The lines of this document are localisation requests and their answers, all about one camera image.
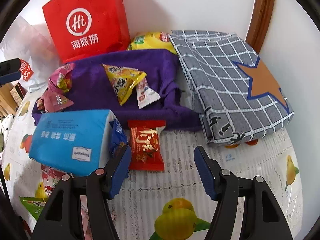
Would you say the fruit print tablecloth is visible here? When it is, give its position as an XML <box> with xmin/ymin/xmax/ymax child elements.
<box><xmin>0</xmin><ymin>100</ymin><xmax>304</xmax><ymax>240</ymax></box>

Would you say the grey checked star cloth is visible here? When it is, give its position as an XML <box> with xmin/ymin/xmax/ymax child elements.
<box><xmin>169</xmin><ymin>30</ymin><xmax>295</xmax><ymax>146</ymax></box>

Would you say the dark blue snack packet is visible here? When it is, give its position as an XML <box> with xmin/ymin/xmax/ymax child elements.
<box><xmin>109</xmin><ymin>119</ymin><xmax>129</xmax><ymax>159</ymax></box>

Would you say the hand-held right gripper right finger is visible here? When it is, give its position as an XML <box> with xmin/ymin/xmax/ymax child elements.
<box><xmin>194</xmin><ymin>145</ymin><xmax>293</xmax><ymax>240</ymax></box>

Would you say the yellow chips bag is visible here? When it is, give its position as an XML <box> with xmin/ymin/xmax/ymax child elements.
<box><xmin>126</xmin><ymin>31</ymin><xmax>178</xmax><ymax>55</ymax></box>

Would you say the brown wooden door frame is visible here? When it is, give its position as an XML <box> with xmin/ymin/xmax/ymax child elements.
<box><xmin>245</xmin><ymin>0</ymin><xmax>277</xmax><ymax>53</ymax></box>

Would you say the purple towel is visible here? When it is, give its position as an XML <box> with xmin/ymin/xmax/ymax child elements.
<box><xmin>31</xmin><ymin>49</ymin><xmax>202</xmax><ymax>133</ymax></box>

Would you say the white strawberry snack packet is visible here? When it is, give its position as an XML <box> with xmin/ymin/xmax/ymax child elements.
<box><xmin>40</xmin><ymin>165</ymin><xmax>73</xmax><ymax>200</ymax></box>

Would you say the red paper bag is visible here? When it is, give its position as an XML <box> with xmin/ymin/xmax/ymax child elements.
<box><xmin>42</xmin><ymin>0</ymin><xmax>130</xmax><ymax>63</ymax></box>

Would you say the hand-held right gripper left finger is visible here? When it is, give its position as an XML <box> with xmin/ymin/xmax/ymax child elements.
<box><xmin>30</xmin><ymin>145</ymin><xmax>132</xmax><ymax>240</ymax></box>

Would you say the brown patterned book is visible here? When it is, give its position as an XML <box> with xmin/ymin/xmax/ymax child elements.
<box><xmin>10</xmin><ymin>84</ymin><xmax>25</xmax><ymax>104</ymax></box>

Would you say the green snack packet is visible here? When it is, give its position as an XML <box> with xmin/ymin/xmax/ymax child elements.
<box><xmin>19</xmin><ymin>196</ymin><xmax>47</xmax><ymax>222</ymax></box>

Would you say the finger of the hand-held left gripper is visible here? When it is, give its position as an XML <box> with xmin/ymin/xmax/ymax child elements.
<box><xmin>0</xmin><ymin>58</ymin><xmax>22</xmax><ymax>85</ymax></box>

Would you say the white patterned cloth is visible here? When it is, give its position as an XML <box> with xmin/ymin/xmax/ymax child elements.
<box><xmin>0</xmin><ymin>115</ymin><xmax>13</xmax><ymax>150</ymax></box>

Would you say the small white red candy packet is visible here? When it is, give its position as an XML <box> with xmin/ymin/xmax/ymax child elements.
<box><xmin>136</xmin><ymin>76</ymin><xmax>161</xmax><ymax>110</ymax></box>

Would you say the blue tissue pack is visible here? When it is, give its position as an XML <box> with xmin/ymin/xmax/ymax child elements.
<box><xmin>28</xmin><ymin>109</ymin><xmax>123</xmax><ymax>177</ymax></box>

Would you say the red snack packet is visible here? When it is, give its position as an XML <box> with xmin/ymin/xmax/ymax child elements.
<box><xmin>127</xmin><ymin>120</ymin><xmax>166</xmax><ymax>172</ymax></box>

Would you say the wooden headboard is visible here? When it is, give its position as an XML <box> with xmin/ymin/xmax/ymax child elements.
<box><xmin>0</xmin><ymin>85</ymin><xmax>15</xmax><ymax>118</ymax></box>

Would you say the white plastic shopping bag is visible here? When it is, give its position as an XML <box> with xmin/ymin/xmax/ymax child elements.
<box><xmin>0</xmin><ymin>15</ymin><xmax>63</xmax><ymax>93</ymax></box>

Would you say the yellow snack packet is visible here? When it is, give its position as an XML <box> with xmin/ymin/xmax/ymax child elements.
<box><xmin>102</xmin><ymin>64</ymin><xmax>147</xmax><ymax>106</ymax></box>

